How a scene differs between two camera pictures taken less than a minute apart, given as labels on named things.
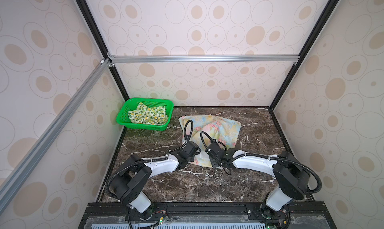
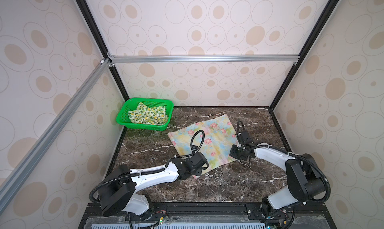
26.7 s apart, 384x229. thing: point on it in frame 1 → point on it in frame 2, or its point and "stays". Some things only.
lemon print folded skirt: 144,114 stays
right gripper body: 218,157 → 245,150
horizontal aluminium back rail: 184,59 stays
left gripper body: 191,159 → 197,171
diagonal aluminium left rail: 9,184 stays
